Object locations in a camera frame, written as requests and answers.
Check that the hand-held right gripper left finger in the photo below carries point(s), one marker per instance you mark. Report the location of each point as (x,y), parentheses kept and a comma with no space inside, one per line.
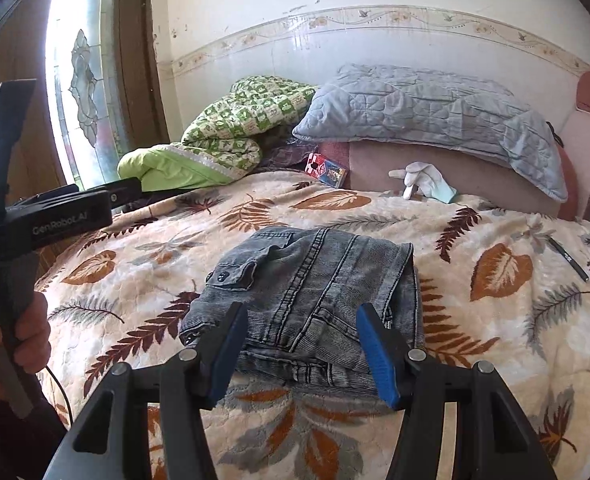
(225,360)

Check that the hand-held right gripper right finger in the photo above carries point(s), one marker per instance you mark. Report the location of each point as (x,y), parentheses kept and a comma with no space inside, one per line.
(380,360)

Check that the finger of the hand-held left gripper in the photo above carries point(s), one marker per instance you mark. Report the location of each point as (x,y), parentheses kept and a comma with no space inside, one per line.
(122,194)
(50,194)

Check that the grey washed denim pants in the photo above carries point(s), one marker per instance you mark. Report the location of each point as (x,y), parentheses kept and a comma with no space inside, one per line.
(315,280)

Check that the person's left forearm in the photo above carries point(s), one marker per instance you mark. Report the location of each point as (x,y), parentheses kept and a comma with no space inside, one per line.
(5,440)

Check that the person's left hand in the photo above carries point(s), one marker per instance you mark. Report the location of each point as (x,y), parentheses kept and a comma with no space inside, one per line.
(35,335)

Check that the beige leaf print blanket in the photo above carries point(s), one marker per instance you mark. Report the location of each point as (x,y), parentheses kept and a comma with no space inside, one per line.
(475,320)

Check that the green patterned quilt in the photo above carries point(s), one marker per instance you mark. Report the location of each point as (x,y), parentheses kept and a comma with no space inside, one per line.
(215,135)

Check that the stained glass window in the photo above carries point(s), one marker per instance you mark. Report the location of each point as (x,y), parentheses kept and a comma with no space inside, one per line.
(80,85)

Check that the purple plastic bag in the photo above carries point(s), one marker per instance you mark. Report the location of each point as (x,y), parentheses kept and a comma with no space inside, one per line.
(285,157)

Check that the white glove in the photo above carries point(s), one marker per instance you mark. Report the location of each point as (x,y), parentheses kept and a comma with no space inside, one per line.
(425,175)

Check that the small colourful box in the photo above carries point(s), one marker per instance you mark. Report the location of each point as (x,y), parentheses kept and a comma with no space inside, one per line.
(327,170)

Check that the black pen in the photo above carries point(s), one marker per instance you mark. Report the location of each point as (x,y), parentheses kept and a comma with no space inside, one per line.
(568,259)

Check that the grey quilted pillow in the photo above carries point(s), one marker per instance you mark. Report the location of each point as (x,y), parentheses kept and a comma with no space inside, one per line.
(425,105)

